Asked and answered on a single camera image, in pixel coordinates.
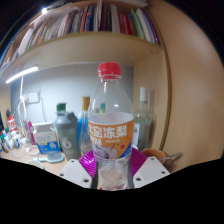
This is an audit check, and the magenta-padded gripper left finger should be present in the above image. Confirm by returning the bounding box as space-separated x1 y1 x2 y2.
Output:
57 149 98 189

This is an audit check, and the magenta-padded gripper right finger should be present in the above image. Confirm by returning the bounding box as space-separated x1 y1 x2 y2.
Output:
128 147 171 190

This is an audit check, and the clear orange-label drink bottle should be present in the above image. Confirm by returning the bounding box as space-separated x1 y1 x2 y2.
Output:
87 61 135 192

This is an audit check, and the brown mug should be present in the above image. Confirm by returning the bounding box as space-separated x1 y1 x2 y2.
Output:
141 148 168 168

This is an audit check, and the grey shaker bottle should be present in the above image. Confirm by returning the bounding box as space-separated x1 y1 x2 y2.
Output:
54 111 83 161

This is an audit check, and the blue bottle yellow cap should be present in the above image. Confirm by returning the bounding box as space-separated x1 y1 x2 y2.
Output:
77 96 93 156

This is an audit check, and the metal spoon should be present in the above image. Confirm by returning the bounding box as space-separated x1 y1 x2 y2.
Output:
159 152 183 164

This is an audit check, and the light blue hairbrush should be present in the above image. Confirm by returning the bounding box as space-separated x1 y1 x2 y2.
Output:
37 152 65 164

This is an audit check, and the clear glass bottle white cap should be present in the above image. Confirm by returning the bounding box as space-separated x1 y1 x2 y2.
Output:
133 86 157 153

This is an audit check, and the blue and white carton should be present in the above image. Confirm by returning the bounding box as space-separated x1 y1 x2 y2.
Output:
34 121 62 155

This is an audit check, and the green-capped bottle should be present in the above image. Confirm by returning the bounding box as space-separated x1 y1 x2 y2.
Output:
98 102 107 114

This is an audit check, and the wooden wardrobe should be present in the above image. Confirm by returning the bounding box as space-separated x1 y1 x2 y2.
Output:
133 0 224 173

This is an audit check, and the red and white can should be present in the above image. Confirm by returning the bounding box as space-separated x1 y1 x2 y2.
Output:
6 114 18 133

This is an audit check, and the white gooseneck stand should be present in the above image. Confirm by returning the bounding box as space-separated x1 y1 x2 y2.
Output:
17 75 30 135

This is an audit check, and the under-shelf light strip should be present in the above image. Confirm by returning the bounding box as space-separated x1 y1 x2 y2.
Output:
4 65 40 85

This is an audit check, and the wooden shelf unit with books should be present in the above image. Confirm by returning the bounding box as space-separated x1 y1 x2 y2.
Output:
0 0 164 83

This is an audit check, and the white wall socket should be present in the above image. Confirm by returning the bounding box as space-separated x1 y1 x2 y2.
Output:
27 91 41 104

